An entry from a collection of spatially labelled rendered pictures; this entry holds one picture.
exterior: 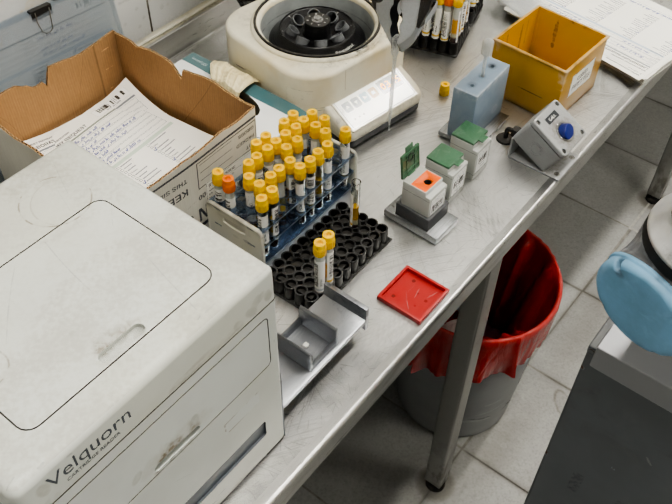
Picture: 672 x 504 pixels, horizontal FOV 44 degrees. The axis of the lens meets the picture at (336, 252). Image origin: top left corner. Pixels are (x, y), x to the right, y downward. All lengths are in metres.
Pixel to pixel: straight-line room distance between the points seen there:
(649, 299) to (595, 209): 1.72
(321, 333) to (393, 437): 1.01
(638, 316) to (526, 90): 0.60
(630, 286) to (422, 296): 0.33
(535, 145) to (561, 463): 0.47
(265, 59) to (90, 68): 0.26
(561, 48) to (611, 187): 1.21
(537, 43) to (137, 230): 0.91
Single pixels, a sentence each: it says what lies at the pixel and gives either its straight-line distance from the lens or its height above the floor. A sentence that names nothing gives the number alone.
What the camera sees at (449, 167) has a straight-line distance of 1.17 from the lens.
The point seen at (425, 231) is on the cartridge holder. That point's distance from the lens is 1.15.
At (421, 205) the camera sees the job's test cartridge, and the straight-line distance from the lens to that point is 1.13.
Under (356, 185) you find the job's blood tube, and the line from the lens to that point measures 1.08.
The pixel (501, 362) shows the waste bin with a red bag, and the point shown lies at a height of 0.36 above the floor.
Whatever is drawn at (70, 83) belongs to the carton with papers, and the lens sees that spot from 1.28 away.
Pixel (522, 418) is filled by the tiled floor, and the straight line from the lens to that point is 2.05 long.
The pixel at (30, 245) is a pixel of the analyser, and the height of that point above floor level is 1.17.
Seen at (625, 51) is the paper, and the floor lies 0.89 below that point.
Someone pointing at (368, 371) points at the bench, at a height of 0.87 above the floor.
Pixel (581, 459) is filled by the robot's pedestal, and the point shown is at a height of 0.64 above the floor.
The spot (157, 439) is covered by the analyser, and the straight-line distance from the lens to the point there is 0.74.
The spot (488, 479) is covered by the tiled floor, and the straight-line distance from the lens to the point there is 1.96.
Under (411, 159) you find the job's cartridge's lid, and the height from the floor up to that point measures 0.97.
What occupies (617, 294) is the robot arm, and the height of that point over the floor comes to 1.08.
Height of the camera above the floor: 1.72
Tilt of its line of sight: 48 degrees down
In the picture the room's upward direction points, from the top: 1 degrees clockwise
